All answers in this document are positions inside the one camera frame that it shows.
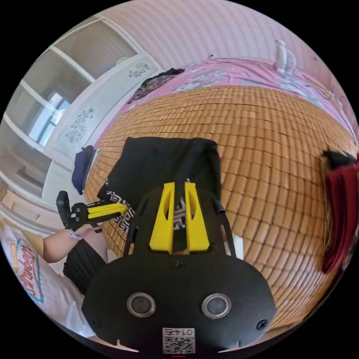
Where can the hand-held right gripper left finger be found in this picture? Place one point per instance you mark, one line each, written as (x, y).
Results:
(162, 224)

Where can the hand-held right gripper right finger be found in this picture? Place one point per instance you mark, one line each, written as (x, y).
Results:
(197, 224)

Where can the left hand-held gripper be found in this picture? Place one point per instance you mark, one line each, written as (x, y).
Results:
(78, 214)

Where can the black long sleeve patterned hem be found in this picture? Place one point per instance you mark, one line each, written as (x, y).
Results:
(157, 162)

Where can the person's left forearm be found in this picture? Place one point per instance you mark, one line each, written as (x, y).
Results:
(57, 245)

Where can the person's left hand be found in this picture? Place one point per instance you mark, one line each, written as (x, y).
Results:
(85, 230)

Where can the dark blue garment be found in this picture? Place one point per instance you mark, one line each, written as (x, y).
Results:
(82, 168)

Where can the bed with woven mat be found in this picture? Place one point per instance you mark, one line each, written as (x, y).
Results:
(266, 168)

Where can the person's body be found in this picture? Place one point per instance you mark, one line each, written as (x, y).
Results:
(25, 280)

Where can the white cupboard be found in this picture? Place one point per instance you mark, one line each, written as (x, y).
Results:
(84, 92)

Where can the dark floral garment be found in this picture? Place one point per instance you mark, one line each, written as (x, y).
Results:
(151, 84)

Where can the pile of clothes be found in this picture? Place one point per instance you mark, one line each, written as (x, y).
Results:
(339, 210)

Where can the white fan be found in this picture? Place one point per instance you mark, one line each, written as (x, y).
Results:
(285, 59)

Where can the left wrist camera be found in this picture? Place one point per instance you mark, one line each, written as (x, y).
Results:
(63, 209)

